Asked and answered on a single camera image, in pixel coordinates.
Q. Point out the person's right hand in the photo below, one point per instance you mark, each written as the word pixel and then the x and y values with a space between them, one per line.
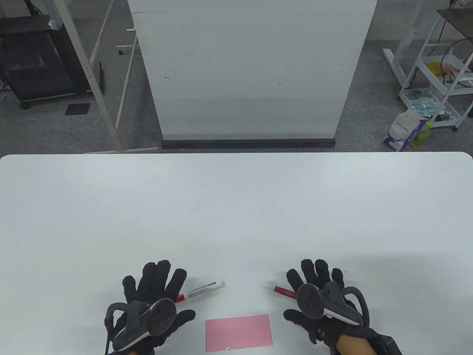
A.
pixel 314 273

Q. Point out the person's left hand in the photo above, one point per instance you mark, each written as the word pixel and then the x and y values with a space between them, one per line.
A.
pixel 155 284

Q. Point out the black and white controller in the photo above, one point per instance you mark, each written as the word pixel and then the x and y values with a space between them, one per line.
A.
pixel 162 318
pixel 310 301

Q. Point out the red glitter glue pen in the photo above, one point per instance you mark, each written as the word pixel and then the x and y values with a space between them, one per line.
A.
pixel 282 290

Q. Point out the white marker with red cap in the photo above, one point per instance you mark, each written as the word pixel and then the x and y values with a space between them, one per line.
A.
pixel 207 286

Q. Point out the pink heart outline paper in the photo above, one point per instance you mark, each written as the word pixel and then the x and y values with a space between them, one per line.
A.
pixel 240 332

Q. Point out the person's right forearm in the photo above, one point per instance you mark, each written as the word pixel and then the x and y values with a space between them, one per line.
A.
pixel 351 345

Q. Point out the black partition base bar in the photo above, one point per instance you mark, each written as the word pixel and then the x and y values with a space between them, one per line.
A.
pixel 247 144

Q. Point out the white plastic bag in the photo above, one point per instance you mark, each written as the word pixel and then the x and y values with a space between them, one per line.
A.
pixel 401 127

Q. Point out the yellow-green bottle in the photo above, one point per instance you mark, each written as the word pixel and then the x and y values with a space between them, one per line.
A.
pixel 421 138

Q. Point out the small black floor mat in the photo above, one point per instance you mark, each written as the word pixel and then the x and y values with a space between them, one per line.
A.
pixel 77 109

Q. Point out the blue face masks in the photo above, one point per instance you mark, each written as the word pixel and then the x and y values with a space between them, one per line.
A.
pixel 425 103

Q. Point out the large white partition board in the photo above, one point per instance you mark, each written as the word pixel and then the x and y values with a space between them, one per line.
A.
pixel 251 74

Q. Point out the white table leg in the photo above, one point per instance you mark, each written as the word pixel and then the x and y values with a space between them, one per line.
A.
pixel 391 61

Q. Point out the white utility cart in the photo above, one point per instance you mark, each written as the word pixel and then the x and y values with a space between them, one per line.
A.
pixel 436 81

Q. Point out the yellow item on cart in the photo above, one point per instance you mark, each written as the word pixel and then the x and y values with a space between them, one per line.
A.
pixel 436 68

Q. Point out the black cabinet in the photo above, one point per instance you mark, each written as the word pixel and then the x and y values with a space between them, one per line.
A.
pixel 37 63

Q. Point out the brown tabletop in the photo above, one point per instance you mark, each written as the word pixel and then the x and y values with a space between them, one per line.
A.
pixel 460 22

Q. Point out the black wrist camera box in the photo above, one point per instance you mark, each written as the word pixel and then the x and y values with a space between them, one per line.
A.
pixel 386 345

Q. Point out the white tube frame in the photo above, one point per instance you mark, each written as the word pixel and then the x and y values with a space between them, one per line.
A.
pixel 125 85

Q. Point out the white flat post stand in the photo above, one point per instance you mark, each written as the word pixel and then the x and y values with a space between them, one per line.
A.
pixel 88 70

